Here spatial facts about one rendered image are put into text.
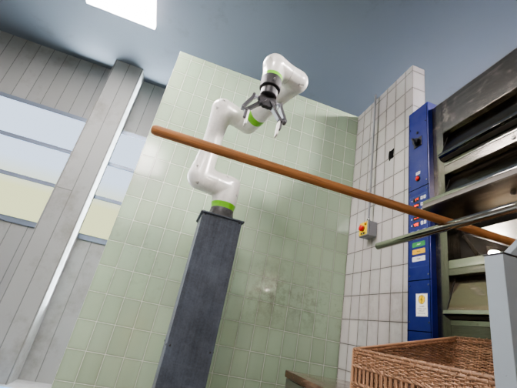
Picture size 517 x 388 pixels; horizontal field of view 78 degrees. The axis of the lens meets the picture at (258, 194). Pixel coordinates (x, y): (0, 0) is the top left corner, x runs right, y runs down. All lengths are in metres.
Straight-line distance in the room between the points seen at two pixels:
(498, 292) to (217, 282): 1.09
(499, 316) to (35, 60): 4.41
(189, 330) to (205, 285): 0.19
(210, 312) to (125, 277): 0.75
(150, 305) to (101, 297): 0.27
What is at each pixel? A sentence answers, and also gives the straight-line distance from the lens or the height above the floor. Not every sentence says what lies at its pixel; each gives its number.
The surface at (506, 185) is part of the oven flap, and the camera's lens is 1.50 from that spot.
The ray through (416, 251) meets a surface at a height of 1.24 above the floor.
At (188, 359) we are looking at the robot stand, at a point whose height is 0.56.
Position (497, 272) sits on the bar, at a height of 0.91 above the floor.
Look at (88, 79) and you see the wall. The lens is 4.26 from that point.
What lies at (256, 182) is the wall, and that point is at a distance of 2.33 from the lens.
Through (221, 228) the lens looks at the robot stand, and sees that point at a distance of 1.56.
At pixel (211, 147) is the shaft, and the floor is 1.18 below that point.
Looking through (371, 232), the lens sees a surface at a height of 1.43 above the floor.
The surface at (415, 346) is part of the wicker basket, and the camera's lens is 1.47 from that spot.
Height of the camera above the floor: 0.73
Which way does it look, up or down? 23 degrees up
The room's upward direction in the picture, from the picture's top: 12 degrees clockwise
